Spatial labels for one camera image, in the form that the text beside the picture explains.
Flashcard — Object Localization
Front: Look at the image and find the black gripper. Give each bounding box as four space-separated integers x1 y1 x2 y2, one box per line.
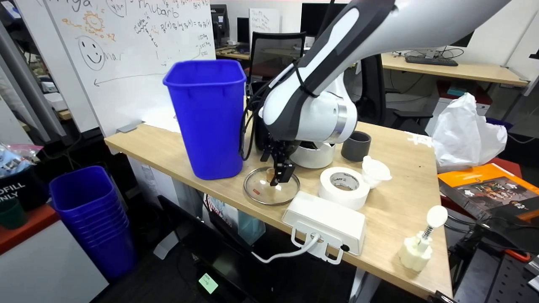
263 136 301 186

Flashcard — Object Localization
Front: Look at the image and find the glass lid with wooden knob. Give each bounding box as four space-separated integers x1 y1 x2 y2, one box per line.
241 163 301 207

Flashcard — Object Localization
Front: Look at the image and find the black landfill bin on table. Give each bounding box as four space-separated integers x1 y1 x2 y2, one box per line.
246 80 271 153

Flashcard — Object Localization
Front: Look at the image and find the white tape roll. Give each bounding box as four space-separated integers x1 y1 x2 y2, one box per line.
317 165 372 212

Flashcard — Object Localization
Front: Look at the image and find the white control box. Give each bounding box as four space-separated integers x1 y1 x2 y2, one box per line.
281 190 367 264

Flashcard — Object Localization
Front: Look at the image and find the grey cup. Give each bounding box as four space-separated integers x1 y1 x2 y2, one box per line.
340 129 372 163

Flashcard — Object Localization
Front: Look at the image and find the blue paper recycling bin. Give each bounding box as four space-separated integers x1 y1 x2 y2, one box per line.
162 59 249 181

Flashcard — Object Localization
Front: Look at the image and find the crumpled white paper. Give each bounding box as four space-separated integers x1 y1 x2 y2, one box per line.
360 154 394 190

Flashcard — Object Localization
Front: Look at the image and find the black equipment under table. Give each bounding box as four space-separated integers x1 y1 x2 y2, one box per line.
157 193 293 303

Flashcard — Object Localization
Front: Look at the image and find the black mesh office chair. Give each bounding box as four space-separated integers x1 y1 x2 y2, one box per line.
247 30 306 91

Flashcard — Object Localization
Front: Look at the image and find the small whiteboard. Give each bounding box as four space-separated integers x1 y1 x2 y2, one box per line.
247 6 283 33

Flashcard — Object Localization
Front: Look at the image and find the white round-headed stand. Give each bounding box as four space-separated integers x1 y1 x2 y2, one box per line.
399 203 450 274

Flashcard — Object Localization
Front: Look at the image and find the black computer monitor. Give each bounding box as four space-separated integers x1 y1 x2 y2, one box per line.
300 1 352 37

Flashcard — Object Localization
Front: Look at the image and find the grey whiteboard eraser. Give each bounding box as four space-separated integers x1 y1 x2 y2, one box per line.
114 117 145 134

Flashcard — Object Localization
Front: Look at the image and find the whiteboard with sun drawing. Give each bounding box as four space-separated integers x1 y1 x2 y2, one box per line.
42 0 217 136

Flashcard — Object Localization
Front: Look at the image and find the white plastic bag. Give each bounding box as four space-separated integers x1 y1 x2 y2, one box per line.
424 91 509 173

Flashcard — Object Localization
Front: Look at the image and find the black keyboard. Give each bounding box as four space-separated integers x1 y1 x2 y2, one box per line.
404 53 460 67

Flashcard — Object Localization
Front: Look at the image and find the stack of blue bins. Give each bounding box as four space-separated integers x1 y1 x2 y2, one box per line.
47 163 140 282

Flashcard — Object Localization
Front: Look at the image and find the orange book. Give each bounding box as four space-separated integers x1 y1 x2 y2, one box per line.
436 161 539 222

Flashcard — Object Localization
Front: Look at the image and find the wooden office desk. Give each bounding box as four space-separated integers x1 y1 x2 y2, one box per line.
215 47 530 89

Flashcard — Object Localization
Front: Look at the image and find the white cabinet with red top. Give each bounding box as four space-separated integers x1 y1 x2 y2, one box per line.
0 203 108 303

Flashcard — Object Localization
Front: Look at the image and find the black landfill bin beside cabinet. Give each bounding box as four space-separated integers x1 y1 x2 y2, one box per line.
0 166 49 213

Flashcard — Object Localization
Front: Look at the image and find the green plastic bowl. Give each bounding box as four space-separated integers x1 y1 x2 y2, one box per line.
0 198 27 230

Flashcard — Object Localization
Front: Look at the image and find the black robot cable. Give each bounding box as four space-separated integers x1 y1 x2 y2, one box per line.
239 64 308 161

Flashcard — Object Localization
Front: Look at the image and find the white cable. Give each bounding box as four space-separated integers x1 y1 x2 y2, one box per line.
249 232 322 266

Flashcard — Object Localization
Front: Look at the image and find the grey metal frame post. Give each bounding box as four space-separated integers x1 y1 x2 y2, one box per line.
0 21 69 141

